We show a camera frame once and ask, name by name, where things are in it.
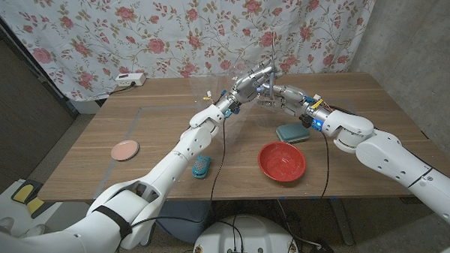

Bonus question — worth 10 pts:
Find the white power strip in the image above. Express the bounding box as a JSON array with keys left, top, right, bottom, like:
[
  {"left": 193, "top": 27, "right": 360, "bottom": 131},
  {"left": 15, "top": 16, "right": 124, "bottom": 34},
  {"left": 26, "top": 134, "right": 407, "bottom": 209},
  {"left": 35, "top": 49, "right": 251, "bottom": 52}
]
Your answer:
[{"left": 113, "top": 71, "right": 147, "bottom": 89}]

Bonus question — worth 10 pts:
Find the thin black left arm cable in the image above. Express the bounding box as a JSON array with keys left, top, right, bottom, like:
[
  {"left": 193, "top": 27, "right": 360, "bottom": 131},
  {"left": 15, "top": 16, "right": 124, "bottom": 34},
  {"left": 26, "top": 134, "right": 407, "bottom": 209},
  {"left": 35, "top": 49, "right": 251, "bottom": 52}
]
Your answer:
[{"left": 127, "top": 118, "right": 230, "bottom": 228}]

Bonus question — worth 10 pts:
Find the clear cling film sheet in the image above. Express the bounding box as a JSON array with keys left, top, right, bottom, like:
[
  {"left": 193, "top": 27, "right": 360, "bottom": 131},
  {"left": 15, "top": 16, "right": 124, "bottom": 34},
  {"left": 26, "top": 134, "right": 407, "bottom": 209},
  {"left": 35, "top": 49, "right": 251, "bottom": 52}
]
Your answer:
[{"left": 187, "top": 64, "right": 287, "bottom": 151}]

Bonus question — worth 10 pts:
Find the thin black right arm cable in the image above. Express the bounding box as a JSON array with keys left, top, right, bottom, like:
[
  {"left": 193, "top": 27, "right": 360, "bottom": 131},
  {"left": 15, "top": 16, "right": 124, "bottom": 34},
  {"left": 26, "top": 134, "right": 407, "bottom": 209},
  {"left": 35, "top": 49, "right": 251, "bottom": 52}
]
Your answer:
[{"left": 316, "top": 132, "right": 332, "bottom": 199}]

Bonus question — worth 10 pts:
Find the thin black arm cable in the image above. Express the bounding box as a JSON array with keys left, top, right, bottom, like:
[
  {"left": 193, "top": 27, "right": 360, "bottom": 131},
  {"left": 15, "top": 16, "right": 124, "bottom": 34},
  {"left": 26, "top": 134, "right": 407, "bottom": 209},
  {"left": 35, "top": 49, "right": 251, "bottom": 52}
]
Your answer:
[
  {"left": 127, "top": 118, "right": 230, "bottom": 228},
  {"left": 316, "top": 132, "right": 332, "bottom": 199}
]

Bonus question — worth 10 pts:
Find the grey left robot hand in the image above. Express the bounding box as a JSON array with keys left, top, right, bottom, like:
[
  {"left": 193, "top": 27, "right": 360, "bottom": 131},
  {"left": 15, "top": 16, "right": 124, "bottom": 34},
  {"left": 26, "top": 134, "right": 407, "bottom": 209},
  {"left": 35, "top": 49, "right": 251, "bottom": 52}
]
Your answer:
[{"left": 232, "top": 60, "right": 286, "bottom": 105}]

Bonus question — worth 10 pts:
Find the black torso cable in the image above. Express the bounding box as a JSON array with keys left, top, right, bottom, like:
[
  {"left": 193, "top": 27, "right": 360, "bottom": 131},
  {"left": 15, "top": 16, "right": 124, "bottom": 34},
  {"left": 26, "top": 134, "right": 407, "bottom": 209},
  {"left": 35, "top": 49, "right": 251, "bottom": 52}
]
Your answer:
[{"left": 216, "top": 215, "right": 245, "bottom": 253}]

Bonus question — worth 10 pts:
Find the grey table leg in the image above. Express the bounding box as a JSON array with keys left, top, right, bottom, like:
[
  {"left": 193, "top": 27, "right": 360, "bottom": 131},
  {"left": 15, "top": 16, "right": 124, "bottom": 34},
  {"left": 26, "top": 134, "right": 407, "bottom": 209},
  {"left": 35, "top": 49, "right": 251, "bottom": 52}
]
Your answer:
[{"left": 330, "top": 197, "right": 355, "bottom": 247}]

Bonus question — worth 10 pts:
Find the teal sponge block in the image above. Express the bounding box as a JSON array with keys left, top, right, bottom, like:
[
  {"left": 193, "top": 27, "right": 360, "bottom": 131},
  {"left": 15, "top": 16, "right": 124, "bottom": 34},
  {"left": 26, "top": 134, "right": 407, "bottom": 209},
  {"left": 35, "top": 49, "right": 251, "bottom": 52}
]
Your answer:
[{"left": 275, "top": 122, "right": 311, "bottom": 145}]

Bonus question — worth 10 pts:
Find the floral print curtain backdrop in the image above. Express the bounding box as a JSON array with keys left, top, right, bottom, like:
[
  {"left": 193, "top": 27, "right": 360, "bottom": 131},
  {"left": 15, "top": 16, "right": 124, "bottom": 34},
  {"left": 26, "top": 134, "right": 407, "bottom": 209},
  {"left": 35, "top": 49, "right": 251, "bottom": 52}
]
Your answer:
[{"left": 0, "top": 0, "right": 386, "bottom": 104}]

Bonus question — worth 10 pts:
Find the black power strip cable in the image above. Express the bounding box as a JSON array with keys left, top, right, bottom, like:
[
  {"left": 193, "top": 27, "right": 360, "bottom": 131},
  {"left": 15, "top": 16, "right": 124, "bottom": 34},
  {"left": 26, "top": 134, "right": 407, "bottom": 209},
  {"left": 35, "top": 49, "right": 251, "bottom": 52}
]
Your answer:
[{"left": 109, "top": 83, "right": 137, "bottom": 96}]

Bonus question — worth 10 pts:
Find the white sneaker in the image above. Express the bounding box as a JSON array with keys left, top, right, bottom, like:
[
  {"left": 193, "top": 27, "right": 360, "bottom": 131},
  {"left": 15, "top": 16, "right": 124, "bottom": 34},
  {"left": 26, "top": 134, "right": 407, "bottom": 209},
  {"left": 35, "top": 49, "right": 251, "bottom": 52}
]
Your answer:
[
  {"left": 16, "top": 224, "right": 47, "bottom": 239},
  {"left": 0, "top": 215, "right": 17, "bottom": 233}
]

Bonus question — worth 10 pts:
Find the black power adapter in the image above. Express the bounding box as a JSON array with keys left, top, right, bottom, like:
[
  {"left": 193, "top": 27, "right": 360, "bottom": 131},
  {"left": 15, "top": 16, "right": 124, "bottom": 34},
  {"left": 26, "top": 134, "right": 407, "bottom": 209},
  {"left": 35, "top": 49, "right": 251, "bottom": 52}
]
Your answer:
[{"left": 307, "top": 239, "right": 335, "bottom": 253}]

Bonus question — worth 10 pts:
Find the red round tray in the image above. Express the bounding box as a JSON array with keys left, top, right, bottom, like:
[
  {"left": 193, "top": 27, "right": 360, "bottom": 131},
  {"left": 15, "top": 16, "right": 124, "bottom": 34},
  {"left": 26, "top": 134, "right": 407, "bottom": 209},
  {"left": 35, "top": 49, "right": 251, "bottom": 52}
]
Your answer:
[{"left": 256, "top": 140, "right": 308, "bottom": 184}]

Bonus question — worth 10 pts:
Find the black yellow foot pedal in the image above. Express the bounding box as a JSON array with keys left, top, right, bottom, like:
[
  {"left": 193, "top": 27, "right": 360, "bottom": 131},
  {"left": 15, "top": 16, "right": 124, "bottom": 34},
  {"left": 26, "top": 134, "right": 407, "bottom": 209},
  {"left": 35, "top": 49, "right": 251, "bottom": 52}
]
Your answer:
[
  {"left": 9, "top": 179, "right": 44, "bottom": 205},
  {"left": 24, "top": 195, "right": 59, "bottom": 220}
]

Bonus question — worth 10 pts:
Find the white floor cable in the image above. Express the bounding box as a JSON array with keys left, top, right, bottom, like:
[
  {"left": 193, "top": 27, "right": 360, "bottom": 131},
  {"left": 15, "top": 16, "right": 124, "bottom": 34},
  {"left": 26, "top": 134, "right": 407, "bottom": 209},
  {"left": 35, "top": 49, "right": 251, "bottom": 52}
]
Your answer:
[{"left": 275, "top": 197, "right": 323, "bottom": 249}]

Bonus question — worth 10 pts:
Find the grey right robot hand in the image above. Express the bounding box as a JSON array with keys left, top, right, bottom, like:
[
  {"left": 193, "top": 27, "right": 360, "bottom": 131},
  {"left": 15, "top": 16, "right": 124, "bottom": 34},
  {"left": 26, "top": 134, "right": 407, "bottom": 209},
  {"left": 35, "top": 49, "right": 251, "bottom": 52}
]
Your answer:
[{"left": 258, "top": 81, "right": 315, "bottom": 121}]

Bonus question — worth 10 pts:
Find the white robot torso base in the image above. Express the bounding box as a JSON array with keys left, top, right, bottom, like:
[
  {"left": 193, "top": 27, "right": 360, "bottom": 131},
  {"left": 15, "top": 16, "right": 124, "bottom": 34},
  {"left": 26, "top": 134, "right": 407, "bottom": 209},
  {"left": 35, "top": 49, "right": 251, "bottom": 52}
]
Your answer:
[{"left": 190, "top": 212, "right": 301, "bottom": 253}]

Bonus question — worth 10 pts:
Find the grey blue chair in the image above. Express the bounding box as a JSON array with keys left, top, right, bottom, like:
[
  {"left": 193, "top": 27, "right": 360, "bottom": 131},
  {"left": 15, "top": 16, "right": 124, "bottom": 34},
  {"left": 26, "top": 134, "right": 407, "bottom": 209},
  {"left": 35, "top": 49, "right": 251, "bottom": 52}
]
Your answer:
[{"left": 151, "top": 199, "right": 215, "bottom": 245}]

